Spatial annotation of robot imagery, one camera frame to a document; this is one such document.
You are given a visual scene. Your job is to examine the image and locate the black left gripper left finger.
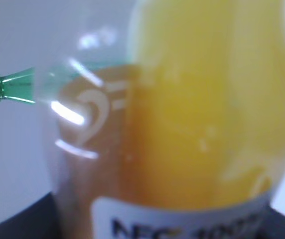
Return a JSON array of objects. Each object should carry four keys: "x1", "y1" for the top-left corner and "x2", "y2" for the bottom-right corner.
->
[{"x1": 0, "y1": 193, "x2": 62, "y2": 239}]

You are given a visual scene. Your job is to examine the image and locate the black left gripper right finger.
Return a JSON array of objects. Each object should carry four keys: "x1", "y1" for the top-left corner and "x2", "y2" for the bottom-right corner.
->
[{"x1": 257, "y1": 206, "x2": 285, "y2": 239}]

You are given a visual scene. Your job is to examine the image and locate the orange juice bottle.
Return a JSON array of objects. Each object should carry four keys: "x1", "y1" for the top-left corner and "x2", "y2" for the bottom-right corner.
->
[{"x1": 42, "y1": 0, "x2": 285, "y2": 239}]

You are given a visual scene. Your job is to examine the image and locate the green plastic soda bottle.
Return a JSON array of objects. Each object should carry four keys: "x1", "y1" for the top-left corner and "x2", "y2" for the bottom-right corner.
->
[{"x1": 0, "y1": 68, "x2": 35, "y2": 104}]

